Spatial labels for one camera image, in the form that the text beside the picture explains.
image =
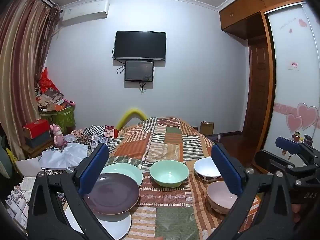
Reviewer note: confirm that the pink bowl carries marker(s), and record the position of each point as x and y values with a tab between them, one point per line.
220	202

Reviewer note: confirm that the checkered patterned cloth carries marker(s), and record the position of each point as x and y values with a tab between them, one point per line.
95	133

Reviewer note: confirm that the green storage box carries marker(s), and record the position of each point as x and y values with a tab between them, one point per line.
62	118

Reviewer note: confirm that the green plate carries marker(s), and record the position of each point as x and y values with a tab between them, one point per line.
125	171

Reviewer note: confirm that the black wall television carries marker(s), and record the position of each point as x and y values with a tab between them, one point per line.
140	45

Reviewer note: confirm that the pile of paper bags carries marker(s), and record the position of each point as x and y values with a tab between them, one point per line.
51	100

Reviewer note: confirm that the patchwork blanket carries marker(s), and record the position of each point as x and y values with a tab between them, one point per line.
170	142

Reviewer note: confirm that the stack of printed papers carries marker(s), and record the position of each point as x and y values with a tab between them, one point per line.
21	197

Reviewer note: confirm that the dark grey box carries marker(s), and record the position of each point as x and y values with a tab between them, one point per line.
38	141

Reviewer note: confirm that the red plastic bag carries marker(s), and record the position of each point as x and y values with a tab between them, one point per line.
46	81

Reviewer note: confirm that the white plate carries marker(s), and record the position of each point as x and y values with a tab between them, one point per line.
117	226

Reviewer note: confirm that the wooden overhead cabinet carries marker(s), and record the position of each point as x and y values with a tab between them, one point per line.
250	5

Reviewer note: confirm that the white cloth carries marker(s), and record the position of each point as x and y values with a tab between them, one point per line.
65	155

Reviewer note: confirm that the yellow foam tube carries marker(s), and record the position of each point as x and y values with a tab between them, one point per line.
131	113

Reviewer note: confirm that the red box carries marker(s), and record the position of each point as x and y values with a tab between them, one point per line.
36	128

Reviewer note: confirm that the white sliding wardrobe door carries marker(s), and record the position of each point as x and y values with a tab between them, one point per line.
295	92

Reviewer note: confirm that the striped brown curtain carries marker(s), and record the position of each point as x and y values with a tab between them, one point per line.
20	67

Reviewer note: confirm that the purple plate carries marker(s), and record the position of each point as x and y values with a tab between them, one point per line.
115	195

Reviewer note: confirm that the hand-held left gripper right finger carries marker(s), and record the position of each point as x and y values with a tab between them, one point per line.
227	170

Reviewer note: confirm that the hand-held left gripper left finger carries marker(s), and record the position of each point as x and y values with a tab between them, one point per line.
93	170

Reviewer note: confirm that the small black wall monitor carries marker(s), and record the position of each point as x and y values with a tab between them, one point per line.
138	71

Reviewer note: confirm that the white air conditioner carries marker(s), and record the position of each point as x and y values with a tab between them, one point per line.
85	11

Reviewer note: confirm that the white paper sheet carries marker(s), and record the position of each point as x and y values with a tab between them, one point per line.
27	167

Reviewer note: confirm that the person's right hand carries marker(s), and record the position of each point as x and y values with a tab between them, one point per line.
296	212

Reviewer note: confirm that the pink toy figure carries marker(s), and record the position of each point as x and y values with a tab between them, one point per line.
58	137

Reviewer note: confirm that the red label sticker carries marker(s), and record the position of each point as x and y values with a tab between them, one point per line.
293	66

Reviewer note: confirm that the brown wooden door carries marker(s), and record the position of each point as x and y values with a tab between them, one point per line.
257	92

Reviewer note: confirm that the green bowl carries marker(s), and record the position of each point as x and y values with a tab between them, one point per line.
168	175

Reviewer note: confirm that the white bowl with dotted base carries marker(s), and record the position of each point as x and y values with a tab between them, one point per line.
206	170

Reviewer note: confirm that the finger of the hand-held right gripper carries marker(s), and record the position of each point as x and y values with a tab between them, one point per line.
287	145
272	161

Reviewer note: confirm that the cardboard box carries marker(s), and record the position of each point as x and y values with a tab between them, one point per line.
207	128

